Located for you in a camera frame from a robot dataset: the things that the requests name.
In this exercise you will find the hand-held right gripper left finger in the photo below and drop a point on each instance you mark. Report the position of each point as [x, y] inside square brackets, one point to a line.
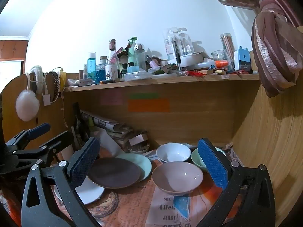
[85, 163]

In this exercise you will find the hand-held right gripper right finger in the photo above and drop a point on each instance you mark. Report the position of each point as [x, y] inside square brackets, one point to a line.
[213, 163]

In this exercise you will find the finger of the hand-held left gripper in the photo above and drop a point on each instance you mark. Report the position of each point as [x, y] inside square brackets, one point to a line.
[39, 128]
[59, 141]

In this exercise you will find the mint green bowl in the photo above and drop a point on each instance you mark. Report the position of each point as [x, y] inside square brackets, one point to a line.
[195, 157]

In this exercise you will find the brown plate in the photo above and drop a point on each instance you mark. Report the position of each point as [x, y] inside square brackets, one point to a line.
[113, 172]

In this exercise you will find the white plate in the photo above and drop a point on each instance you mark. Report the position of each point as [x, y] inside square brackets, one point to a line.
[91, 192]

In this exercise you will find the pale pink bowl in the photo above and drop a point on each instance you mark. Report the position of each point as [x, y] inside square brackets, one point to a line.
[177, 175]

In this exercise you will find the white bowl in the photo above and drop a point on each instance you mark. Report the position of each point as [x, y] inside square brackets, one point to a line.
[172, 152]

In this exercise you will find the mint green plate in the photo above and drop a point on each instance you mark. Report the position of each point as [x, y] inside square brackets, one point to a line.
[144, 164]

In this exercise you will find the black and white newspaper sheet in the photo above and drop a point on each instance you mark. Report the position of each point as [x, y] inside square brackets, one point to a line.
[233, 152]

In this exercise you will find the dark wine bottle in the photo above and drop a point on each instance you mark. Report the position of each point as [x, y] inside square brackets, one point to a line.
[78, 125]

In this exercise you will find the white fluffy earmuffs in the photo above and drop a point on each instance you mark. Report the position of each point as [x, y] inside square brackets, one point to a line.
[27, 105]

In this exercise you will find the grey paper strip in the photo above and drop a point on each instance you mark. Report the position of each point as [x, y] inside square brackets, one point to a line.
[106, 144]

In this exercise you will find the white charger plug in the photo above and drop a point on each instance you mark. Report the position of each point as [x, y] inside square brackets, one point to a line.
[47, 100]

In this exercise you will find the stack of newspapers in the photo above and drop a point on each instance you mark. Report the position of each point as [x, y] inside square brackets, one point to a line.
[106, 124]

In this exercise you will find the dark patterned headband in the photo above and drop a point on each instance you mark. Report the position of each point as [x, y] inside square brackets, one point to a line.
[56, 85]

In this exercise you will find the small bowl of beads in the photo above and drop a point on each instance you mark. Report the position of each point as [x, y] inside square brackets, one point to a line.
[138, 149]

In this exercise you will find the yellow hanging item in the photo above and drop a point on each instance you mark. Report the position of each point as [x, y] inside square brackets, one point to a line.
[63, 79]

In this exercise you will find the pale pink card box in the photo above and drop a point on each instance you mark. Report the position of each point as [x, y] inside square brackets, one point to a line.
[137, 140]

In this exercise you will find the white small gadget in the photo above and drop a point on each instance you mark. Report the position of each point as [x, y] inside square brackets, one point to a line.
[82, 82]

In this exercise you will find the vintage newspaper print table cover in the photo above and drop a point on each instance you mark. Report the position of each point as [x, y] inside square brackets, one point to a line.
[132, 208]

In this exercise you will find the pink sticky note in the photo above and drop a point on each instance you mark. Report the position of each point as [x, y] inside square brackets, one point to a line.
[111, 98]

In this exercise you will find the white printed sheet blue figure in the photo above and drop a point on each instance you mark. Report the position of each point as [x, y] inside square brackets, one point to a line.
[163, 210]

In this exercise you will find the cardboard tube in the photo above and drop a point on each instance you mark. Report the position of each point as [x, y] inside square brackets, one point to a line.
[81, 74]

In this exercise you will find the small spray bottle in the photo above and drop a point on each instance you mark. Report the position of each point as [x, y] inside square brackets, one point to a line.
[85, 72]

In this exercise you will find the jar of blue beads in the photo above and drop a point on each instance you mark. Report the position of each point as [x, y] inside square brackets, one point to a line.
[100, 74]

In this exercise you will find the brown pen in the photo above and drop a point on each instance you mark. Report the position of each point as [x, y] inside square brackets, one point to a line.
[110, 81]

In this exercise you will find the blue liquid bottle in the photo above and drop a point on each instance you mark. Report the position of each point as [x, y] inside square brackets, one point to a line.
[91, 66]

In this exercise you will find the brown wooden cabinet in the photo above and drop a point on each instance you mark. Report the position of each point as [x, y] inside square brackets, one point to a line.
[13, 49]

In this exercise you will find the orange sticky note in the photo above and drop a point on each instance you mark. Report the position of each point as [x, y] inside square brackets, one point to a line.
[149, 106]

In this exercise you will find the clear glass bottle illustrated label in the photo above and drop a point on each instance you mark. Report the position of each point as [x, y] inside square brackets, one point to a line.
[112, 71]

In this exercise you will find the green sticky note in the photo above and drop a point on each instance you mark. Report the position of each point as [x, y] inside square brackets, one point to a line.
[144, 96]

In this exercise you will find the red tasselled item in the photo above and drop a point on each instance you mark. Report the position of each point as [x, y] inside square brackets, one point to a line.
[196, 73]

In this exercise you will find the dark green small bottle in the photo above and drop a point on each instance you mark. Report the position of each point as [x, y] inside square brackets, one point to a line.
[124, 68]

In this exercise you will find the white tube orange cap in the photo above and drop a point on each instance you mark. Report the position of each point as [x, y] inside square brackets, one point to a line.
[221, 63]

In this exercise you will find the clear plastic box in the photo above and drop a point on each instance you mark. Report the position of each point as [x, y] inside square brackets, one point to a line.
[138, 75]

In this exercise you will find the round blue tin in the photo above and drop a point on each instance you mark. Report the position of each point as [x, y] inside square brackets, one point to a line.
[133, 69]

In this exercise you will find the white box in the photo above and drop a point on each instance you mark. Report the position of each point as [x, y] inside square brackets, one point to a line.
[191, 60]

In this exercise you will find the blue pencil sharpener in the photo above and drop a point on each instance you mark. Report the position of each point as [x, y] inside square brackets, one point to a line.
[242, 60]

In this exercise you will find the glass jar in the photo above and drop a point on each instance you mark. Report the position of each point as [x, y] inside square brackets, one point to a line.
[219, 55]

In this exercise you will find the green pump bottle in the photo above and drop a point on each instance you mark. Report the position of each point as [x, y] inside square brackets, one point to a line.
[132, 54]

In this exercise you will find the clear jar of pencils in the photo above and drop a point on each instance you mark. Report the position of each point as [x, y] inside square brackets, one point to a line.
[227, 47]

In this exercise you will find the clear bottle silver cap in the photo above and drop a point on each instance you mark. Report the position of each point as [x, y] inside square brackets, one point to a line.
[139, 56]

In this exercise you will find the pink nail polish bottle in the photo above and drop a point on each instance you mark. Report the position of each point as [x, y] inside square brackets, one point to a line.
[152, 62]

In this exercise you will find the clear blister pack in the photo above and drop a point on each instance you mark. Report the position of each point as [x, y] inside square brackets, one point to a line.
[170, 47]
[185, 45]

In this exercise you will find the pink striped curtain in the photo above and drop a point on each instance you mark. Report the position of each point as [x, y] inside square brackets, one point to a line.
[272, 52]

